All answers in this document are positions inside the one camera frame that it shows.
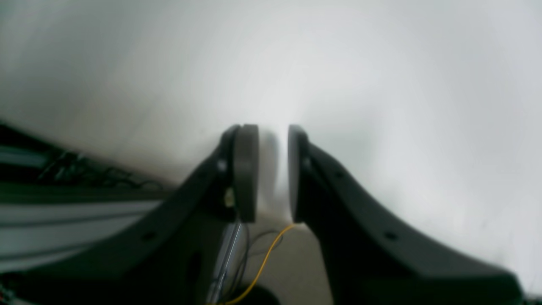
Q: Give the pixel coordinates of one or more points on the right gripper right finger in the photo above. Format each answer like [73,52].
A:
[371,256]

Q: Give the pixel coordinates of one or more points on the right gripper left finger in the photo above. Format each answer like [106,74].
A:
[168,257]

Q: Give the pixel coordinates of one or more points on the aluminium frame post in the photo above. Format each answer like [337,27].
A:
[231,239]

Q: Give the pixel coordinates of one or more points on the aluminium frame rail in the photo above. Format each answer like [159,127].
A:
[33,234]

